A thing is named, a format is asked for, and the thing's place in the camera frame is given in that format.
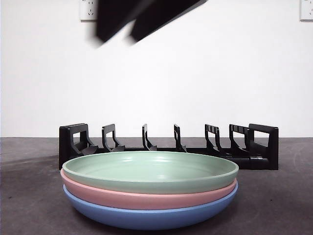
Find light green plate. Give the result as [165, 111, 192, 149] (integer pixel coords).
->
[62, 151, 240, 195]

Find pink plate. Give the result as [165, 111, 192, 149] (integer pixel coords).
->
[60, 170, 239, 211]

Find light blue plate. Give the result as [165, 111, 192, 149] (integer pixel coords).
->
[63, 183, 239, 231]

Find black plastic dish rack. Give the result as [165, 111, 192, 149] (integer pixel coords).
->
[58, 123, 279, 171]

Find white wall power outlet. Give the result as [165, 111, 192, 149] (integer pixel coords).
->
[300, 0, 313, 22]
[79, 0, 99, 22]

